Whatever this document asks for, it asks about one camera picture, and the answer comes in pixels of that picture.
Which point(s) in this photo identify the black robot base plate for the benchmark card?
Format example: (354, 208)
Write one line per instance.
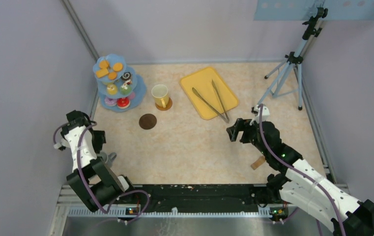
(202, 198)

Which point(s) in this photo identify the grey handled mug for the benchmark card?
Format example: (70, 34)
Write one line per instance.
(108, 159)

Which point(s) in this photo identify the round orange biscuit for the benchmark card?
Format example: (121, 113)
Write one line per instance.
(112, 75)
(117, 67)
(104, 64)

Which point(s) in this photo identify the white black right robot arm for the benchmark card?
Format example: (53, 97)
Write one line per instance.
(300, 184)

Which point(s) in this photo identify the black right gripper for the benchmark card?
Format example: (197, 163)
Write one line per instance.
(241, 125)

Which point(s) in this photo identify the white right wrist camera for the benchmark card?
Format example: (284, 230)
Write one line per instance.
(261, 113)

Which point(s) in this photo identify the yellow serving tray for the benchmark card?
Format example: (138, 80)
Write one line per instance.
(210, 85)

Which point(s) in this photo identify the pink cupcake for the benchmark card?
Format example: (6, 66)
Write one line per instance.
(131, 96)

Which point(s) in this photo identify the light brown round coaster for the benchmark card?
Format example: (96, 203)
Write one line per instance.
(163, 104)

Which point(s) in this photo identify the small wooden block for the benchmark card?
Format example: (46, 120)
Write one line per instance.
(260, 161)

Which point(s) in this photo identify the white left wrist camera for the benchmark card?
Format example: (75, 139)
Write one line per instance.
(61, 145)

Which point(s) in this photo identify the purple sprinkled donut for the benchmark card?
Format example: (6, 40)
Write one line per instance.
(110, 102)

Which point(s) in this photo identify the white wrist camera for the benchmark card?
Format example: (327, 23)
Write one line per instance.
(261, 113)
(61, 145)

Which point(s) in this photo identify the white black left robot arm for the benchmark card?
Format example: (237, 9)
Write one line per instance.
(91, 178)

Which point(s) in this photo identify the green cream puff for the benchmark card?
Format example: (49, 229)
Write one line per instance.
(125, 88)

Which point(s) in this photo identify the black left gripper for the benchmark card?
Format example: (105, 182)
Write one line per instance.
(100, 136)

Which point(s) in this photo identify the red frosted donut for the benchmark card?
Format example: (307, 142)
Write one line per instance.
(123, 103)

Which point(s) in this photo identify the yellow cream puff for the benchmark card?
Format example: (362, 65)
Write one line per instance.
(111, 89)

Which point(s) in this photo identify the chocolate swirl roll cake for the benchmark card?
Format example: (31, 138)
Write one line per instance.
(126, 76)

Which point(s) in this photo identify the blue three-tier cake stand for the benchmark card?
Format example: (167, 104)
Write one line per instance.
(138, 85)

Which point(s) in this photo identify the dark brown round coaster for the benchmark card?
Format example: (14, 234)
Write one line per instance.
(147, 121)

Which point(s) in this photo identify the yellow handled cream mug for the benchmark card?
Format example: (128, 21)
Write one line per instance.
(160, 91)

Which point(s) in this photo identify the blue camera tripod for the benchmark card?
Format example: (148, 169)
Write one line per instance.
(293, 61)

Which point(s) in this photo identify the round orange biscuit top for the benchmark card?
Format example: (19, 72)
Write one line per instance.
(117, 67)

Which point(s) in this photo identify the square orange biscuit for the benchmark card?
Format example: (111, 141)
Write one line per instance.
(102, 72)

